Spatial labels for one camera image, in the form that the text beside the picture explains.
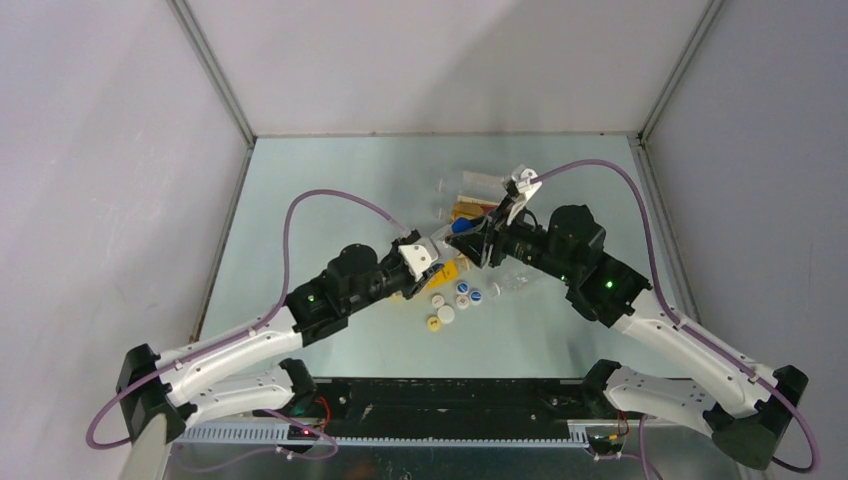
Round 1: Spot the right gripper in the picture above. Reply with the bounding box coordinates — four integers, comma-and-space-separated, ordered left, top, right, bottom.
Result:
446, 194, 576, 284

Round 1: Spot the solid blue cap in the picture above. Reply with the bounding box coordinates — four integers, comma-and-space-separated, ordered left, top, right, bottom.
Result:
451, 217, 474, 234

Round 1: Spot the crushed blue label bottle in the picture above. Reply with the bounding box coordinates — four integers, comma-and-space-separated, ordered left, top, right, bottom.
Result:
427, 224, 467, 264

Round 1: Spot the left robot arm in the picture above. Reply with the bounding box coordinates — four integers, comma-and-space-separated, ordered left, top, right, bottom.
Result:
116, 227, 491, 442

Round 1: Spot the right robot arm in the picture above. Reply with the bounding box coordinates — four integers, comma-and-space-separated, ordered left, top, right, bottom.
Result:
481, 205, 820, 473

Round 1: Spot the red gold label bottle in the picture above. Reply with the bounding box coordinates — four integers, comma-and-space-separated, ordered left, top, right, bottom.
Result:
435, 195, 499, 223

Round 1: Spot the yellow label bottle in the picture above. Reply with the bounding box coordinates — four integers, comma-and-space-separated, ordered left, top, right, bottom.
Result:
388, 258, 469, 299

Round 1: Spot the clear bottle far back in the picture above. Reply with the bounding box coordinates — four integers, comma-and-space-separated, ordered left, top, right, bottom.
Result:
436, 170, 506, 201

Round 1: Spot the clear bottle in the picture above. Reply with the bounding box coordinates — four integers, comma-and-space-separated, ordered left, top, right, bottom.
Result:
436, 170, 506, 201
486, 262, 565, 297

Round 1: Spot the clear bottle lower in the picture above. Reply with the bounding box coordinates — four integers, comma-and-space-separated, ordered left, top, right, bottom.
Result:
486, 262, 565, 297

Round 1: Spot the blue white cap right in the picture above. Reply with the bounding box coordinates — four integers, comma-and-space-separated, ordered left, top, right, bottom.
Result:
468, 289, 483, 305

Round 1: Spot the yellow cap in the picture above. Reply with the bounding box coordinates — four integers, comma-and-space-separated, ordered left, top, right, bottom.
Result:
426, 316, 442, 332

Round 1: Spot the plain white cap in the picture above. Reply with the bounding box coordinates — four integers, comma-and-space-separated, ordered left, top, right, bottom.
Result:
437, 305, 456, 325

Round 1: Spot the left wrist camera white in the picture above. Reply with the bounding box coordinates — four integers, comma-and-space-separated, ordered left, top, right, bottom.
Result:
398, 238, 439, 281

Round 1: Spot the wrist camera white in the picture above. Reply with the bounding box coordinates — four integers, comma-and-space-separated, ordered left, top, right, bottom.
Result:
502, 164, 541, 217
398, 238, 439, 281

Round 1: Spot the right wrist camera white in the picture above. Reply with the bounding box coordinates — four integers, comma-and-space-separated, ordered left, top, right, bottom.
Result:
502, 164, 541, 217

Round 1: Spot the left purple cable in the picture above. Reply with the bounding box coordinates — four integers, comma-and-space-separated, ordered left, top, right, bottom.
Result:
86, 189, 409, 452

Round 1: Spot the grey slotted cable duct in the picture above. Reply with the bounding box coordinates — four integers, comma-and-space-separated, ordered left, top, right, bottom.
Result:
178, 423, 591, 448

